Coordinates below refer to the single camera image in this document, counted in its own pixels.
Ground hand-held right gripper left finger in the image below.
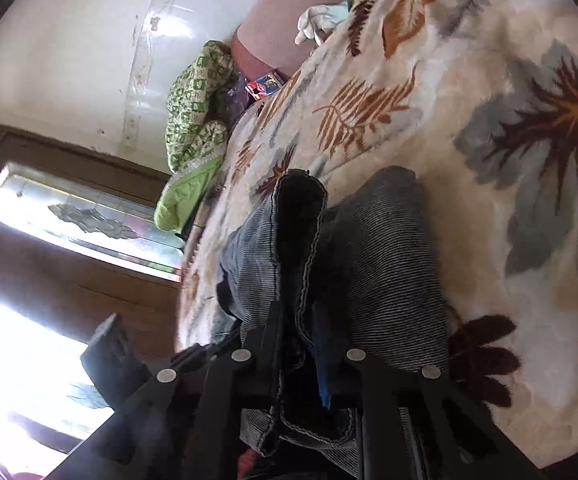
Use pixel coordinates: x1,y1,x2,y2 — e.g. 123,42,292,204
44,302,290,480

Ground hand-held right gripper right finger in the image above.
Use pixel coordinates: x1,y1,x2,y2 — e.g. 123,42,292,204
314,310,544,480

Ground grey corduroy pants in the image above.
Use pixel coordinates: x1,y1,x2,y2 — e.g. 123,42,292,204
216,165,462,478

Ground plain green pillow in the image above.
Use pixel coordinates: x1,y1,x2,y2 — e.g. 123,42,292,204
154,157,224,233

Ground wooden framed window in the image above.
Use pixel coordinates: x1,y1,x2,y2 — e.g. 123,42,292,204
0,117,190,480

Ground green patterned quilt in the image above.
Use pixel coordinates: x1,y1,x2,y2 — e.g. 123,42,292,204
165,40,234,173

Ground colourful printed packet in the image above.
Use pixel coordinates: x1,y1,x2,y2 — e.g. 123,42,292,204
244,71,284,103

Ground white crumpled cloth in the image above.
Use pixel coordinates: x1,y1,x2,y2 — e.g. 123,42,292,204
295,4,342,46

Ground leaf print blanket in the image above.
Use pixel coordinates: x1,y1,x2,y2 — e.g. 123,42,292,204
174,0,578,471

